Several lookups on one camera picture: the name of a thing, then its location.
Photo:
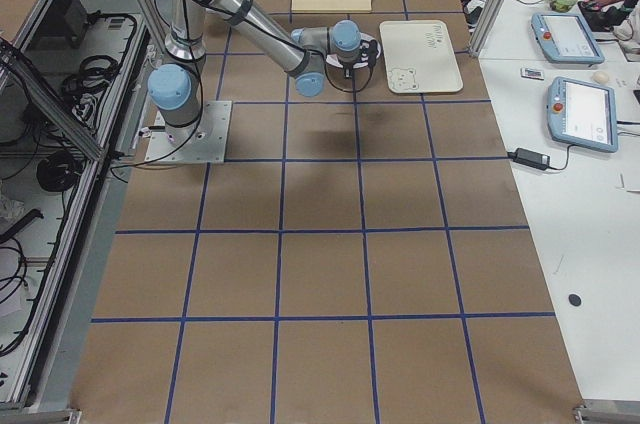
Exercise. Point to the far blue teach pendant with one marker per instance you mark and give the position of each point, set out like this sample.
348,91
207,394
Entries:
566,38

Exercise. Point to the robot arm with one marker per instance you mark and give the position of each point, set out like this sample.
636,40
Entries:
301,54

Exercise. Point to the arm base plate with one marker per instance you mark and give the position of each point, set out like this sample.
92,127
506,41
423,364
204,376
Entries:
202,142

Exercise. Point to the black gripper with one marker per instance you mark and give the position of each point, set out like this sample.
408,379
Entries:
347,66

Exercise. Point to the black power adapter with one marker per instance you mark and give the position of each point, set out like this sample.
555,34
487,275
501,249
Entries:
529,158

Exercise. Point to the small printed card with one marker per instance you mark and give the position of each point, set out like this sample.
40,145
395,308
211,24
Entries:
534,74

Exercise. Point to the cream bear tray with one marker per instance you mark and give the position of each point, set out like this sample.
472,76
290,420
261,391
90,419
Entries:
419,57

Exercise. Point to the small white ball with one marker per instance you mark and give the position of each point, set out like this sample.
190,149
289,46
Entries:
601,77

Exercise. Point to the near blue teach pendant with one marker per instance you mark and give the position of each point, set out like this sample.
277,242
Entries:
582,114

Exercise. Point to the blue teach pendant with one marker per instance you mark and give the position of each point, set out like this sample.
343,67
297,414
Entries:
582,114
566,38

